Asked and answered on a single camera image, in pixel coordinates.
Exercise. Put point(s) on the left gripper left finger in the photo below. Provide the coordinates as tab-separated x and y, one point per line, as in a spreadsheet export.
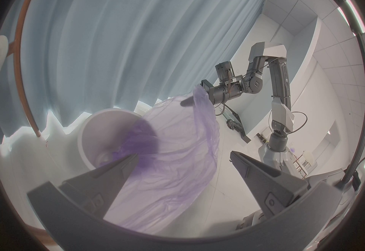
97	190

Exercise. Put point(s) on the pale blue curtain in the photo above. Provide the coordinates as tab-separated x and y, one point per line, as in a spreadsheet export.
142	30

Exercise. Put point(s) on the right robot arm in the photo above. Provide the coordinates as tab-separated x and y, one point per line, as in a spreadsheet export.
281	81

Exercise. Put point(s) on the purple plastic bag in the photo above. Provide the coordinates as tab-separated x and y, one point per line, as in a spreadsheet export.
176	164

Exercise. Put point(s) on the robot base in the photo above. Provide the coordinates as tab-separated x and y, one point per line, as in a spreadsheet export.
273	158

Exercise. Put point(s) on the white cushioned wooden chair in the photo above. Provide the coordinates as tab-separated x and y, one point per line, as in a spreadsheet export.
18	73

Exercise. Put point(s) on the white trash bin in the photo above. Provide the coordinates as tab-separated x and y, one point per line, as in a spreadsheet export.
94	130

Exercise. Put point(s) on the crumpled black plastic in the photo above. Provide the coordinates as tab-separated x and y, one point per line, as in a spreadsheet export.
234	125

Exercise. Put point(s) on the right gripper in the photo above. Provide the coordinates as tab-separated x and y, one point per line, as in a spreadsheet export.
219	95

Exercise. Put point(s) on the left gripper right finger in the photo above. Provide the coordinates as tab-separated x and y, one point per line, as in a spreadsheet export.
271	187

